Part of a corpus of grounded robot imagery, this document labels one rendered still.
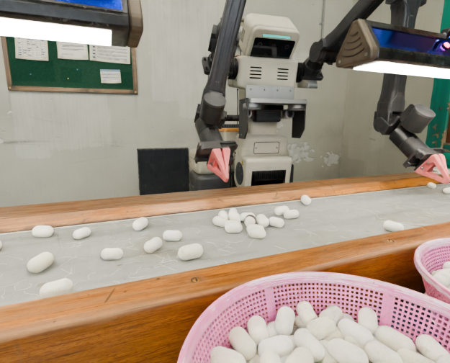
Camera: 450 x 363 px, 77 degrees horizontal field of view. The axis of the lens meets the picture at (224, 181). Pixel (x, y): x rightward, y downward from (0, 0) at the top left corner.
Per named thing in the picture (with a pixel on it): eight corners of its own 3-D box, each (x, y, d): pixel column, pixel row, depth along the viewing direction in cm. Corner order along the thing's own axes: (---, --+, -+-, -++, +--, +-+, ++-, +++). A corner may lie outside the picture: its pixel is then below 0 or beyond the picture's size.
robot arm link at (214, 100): (225, 118, 85) (196, 111, 84) (235, 84, 76) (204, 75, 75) (221, 145, 77) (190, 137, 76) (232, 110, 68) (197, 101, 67)
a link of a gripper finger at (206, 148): (240, 170, 65) (227, 142, 70) (210, 172, 62) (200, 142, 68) (232, 188, 70) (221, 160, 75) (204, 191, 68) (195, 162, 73)
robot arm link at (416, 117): (393, 123, 94) (372, 124, 91) (416, 92, 85) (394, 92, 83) (417, 148, 86) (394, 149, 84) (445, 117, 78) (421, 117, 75)
